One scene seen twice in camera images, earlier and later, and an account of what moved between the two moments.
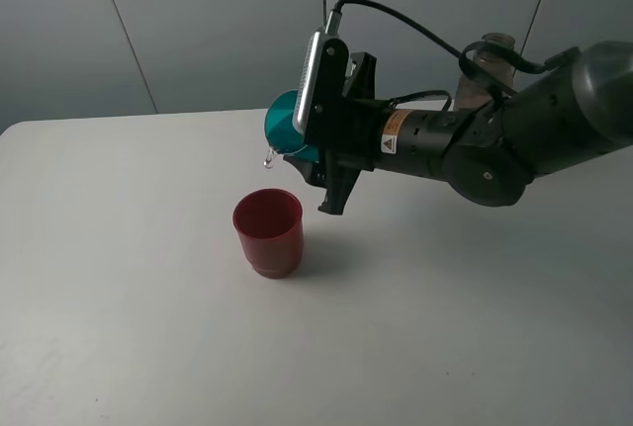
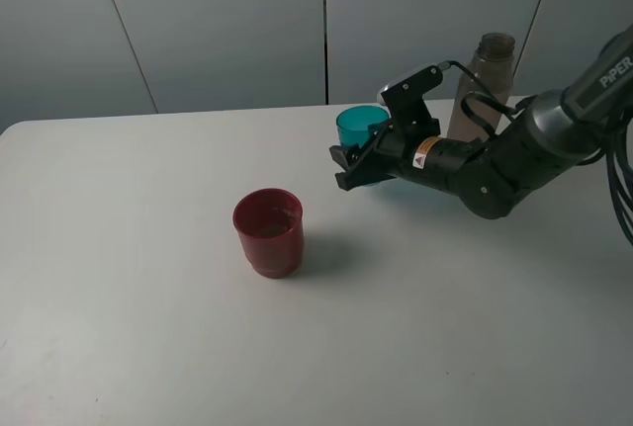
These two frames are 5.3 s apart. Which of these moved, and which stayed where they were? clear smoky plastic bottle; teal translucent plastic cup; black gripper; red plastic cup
Moved: black gripper; teal translucent plastic cup
Stayed: clear smoky plastic bottle; red plastic cup
